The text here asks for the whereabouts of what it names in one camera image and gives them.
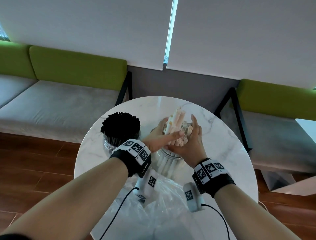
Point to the person's right hand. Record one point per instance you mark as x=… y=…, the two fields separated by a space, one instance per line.
x=193 y=150

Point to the person's left hand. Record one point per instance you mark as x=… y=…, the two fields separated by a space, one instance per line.
x=153 y=139

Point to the person's left thumb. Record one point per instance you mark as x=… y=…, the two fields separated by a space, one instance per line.
x=174 y=135

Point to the person's right thumb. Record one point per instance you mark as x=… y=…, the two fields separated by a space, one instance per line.
x=175 y=148

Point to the bunch of white paper straws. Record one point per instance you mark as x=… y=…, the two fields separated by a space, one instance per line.
x=175 y=121

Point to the person's left forearm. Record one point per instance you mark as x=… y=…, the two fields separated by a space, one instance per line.
x=74 y=195

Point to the person's right forearm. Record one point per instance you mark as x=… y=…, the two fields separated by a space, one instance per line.
x=251 y=215

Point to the clear glass jar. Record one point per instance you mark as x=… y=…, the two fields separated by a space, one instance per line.
x=172 y=160
x=109 y=144

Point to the black marker wristband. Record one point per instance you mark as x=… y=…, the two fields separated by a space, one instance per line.
x=134 y=153
x=209 y=176

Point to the bunch of black straws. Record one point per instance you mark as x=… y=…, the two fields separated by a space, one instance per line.
x=120 y=127

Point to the clear plastic bag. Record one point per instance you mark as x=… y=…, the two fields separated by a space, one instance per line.
x=167 y=212

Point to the green and grey sofa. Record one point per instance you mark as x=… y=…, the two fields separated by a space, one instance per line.
x=279 y=118
x=61 y=99

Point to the white roller blind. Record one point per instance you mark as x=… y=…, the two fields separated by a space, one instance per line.
x=246 y=37
x=86 y=27

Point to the white side table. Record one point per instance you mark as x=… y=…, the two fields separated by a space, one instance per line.
x=303 y=158

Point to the person's black sleeve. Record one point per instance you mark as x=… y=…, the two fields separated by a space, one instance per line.
x=12 y=237

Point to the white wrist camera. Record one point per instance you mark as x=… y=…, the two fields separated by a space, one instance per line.
x=148 y=184
x=193 y=197

